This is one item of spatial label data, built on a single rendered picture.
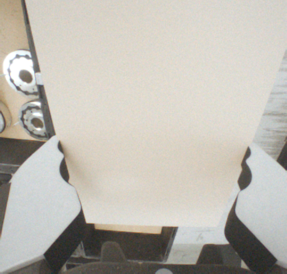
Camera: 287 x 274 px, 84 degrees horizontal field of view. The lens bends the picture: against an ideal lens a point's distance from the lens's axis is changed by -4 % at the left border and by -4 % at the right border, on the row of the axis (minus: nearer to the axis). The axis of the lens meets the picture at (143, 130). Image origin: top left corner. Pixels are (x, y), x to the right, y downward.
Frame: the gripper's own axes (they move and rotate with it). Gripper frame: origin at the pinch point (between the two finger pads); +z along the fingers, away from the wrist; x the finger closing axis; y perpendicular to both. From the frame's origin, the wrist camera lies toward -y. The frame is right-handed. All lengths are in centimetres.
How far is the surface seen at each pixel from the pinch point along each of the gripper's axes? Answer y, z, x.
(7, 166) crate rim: 19.5, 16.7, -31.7
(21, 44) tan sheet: -5.1, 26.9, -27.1
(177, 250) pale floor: 253, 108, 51
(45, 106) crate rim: 4.9, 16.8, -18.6
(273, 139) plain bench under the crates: 24, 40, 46
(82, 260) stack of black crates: 154, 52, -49
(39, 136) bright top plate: 15.7, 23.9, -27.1
